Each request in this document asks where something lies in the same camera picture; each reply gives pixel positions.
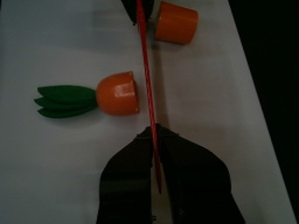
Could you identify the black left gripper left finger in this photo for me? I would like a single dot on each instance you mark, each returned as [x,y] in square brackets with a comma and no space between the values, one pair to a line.
[126,178]

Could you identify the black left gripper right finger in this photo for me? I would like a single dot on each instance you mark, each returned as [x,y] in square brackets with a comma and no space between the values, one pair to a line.
[194,178]

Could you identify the red toy knife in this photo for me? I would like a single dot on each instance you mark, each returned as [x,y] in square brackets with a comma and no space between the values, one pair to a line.
[147,75]

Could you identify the orange toy carrot top piece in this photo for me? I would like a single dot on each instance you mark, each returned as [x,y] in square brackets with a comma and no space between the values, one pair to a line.
[113,94]

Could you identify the orange toy carrot piece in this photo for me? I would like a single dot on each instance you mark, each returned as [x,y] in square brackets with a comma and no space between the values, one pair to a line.
[176,22]
[113,94]

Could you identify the orange toy carrot middle piece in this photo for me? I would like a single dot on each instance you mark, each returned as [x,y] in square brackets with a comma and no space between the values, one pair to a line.
[176,22]

